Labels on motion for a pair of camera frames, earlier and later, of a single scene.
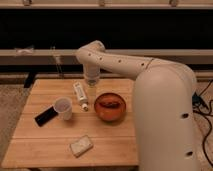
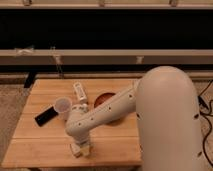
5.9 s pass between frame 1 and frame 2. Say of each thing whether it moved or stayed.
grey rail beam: stayed
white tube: stayed
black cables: stayed
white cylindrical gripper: moved
